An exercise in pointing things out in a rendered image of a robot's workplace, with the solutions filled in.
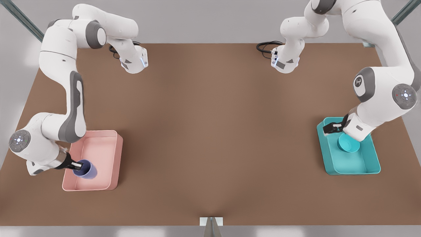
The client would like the purple cup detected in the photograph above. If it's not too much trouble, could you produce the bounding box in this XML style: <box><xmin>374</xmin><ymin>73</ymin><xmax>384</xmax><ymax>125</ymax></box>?
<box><xmin>73</xmin><ymin>160</ymin><xmax>98</xmax><ymax>179</ymax></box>

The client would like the teal box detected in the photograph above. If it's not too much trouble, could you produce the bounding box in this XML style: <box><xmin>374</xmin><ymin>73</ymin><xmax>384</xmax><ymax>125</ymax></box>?
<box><xmin>317</xmin><ymin>117</ymin><xmax>381</xmax><ymax>175</ymax></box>

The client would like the pink box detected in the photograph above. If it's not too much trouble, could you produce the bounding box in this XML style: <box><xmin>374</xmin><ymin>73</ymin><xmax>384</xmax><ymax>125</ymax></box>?
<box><xmin>62</xmin><ymin>130</ymin><xmax>123</xmax><ymax>192</ymax></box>

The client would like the teal bowl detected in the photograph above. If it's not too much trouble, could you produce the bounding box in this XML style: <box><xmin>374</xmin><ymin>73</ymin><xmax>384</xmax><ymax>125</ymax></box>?
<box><xmin>338</xmin><ymin>132</ymin><xmax>361</xmax><ymax>153</ymax></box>

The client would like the black cable loop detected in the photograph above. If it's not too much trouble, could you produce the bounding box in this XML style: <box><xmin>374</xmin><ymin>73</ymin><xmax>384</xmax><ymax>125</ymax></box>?
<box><xmin>256</xmin><ymin>41</ymin><xmax>285</xmax><ymax>59</ymax></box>
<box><xmin>109</xmin><ymin>41</ymin><xmax>141</xmax><ymax>60</ymax></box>

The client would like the silver frame post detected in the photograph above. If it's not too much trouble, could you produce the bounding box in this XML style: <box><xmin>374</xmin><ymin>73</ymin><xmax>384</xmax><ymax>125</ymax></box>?
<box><xmin>362</xmin><ymin>0</ymin><xmax>421</xmax><ymax>48</ymax></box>
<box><xmin>200</xmin><ymin>217</ymin><xmax>223</xmax><ymax>237</ymax></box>
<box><xmin>0</xmin><ymin>0</ymin><xmax>45</xmax><ymax>42</ymax></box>

